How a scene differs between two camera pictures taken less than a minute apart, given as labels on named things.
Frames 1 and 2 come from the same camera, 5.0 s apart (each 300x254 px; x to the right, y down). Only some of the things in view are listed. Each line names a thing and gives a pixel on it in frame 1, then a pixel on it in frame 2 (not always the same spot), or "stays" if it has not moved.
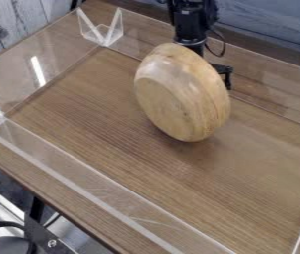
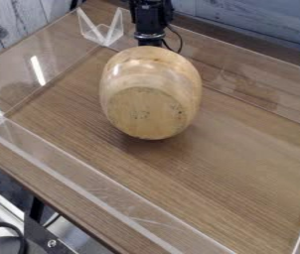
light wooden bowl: x=182 y=91 -> x=150 y=90
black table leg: x=37 y=210 stays
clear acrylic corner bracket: x=101 y=34 stays
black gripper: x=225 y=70 -> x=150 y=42
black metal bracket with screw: x=43 y=239 stays
